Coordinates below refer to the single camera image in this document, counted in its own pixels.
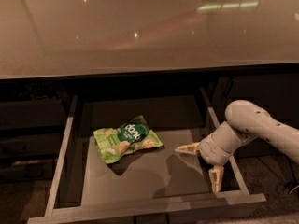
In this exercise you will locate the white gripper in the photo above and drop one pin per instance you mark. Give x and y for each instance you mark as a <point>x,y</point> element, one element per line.
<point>207,151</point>

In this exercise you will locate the grey drawer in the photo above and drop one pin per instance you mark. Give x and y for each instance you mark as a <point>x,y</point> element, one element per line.
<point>29,114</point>
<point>22,171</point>
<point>152,186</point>
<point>30,145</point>

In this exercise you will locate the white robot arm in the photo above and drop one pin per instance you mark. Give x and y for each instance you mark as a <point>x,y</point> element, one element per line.
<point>245,121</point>

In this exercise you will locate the black caster wheel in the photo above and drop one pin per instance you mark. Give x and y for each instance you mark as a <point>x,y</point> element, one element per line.
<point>291,186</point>

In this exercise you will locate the green snack bag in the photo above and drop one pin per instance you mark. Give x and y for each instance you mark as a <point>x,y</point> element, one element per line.
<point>134,135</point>

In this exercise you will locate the grey cabinet door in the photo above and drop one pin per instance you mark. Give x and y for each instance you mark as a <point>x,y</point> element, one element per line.
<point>278,94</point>

